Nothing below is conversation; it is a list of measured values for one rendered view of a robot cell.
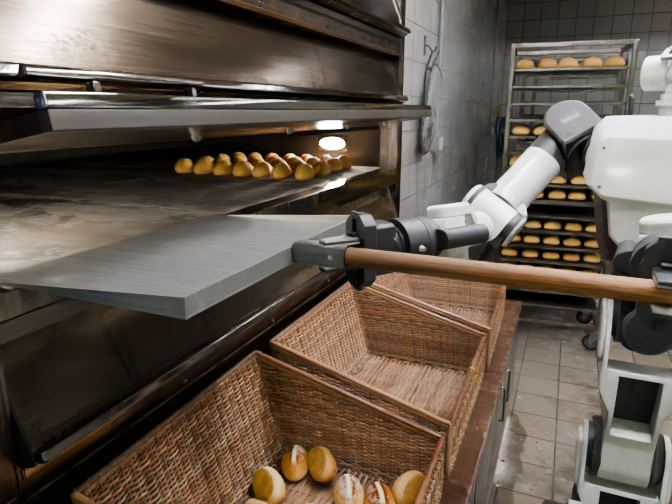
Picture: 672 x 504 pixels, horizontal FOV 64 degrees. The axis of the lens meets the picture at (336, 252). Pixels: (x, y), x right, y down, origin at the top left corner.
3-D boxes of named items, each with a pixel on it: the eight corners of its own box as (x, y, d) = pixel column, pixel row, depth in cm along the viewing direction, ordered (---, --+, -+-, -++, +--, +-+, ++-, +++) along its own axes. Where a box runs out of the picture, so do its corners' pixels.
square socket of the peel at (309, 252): (352, 263, 85) (352, 243, 84) (343, 270, 81) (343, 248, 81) (301, 257, 88) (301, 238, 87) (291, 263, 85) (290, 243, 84)
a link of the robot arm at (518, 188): (455, 221, 126) (516, 154, 128) (499, 256, 121) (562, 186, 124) (457, 203, 115) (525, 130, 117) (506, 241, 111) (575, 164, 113)
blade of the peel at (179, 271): (358, 228, 111) (358, 215, 110) (186, 320, 62) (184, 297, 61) (214, 214, 125) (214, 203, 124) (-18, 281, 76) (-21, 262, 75)
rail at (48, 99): (47, 108, 59) (35, 111, 60) (431, 110, 218) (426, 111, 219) (42, 89, 58) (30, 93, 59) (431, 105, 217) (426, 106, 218)
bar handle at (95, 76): (36, 114, 62) (27, 116, 62) (209, 113, 91) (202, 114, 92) (23, 62, 61) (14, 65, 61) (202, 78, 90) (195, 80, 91)
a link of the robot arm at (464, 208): (420, 207, 94) (444, 204, 106) (426, 257, 95) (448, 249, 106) (457, 202, 91) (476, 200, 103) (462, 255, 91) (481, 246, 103)
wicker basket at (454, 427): (267, 436, 142) (264, 340, 135) (347, 351, 192) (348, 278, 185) (451, 485, 123) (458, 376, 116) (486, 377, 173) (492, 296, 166)
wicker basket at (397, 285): (351, 349, 193) (352, 276, 186) (394, 300, 244) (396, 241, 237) (490, 373, 176) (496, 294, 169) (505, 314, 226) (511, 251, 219)
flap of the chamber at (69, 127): (53, 131, 59) (-55, 157, 68) (432, 116, 218) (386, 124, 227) (47, 108, 59) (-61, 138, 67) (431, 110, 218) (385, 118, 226)
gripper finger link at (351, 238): (316, 244, 83) (349, 239, 87) (326, 248, 81) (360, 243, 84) (316, 234, 83) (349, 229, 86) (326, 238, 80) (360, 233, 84)
